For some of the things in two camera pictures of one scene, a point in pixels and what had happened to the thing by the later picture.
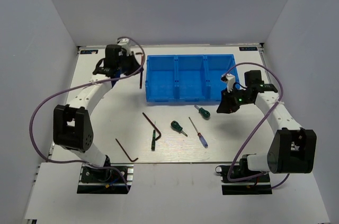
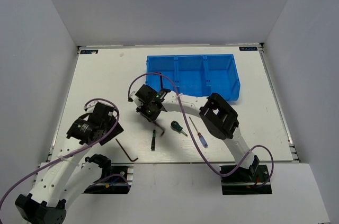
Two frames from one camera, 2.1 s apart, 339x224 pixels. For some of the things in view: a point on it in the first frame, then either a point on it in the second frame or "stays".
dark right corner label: x=248 y=48 stays
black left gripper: x=135 y=65 to x=117 y=130
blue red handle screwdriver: x=203 y=140 stays
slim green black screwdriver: x=153 y=139 stays
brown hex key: x=153 y=125 to x=163 y=130
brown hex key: x=133 y=160 stays
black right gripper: x=226 y=105 to x=150 y=118
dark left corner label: x=88 y=52 stays
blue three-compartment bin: x=188 y=78 stays
